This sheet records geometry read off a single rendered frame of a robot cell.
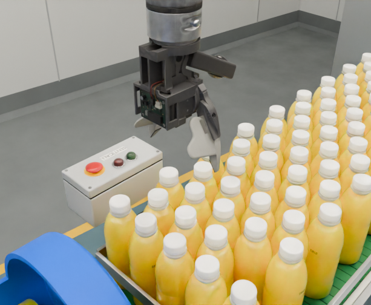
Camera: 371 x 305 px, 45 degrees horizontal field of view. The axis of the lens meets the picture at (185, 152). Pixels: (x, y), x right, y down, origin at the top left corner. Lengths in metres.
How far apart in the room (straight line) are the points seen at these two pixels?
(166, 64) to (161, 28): 0.05
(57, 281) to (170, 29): 0.34
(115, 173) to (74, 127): 2.42
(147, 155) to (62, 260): 0.46
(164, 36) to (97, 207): 0.46
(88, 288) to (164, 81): 0.29
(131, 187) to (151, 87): 0.40
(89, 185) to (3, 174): 2.10
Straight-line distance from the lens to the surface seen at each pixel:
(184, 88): 0.64
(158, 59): 0.60
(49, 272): 0.59
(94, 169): 0.95
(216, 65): 0.69
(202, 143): 0.67
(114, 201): 0.86
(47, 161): 3.04
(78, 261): 0.59
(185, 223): 0.82
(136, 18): 3.99
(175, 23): 0.60
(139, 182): 1.00
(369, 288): 1.06
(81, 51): 3.79
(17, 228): 2.58
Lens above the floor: 1.66
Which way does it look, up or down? 34 degrees down
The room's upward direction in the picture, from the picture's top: straight up
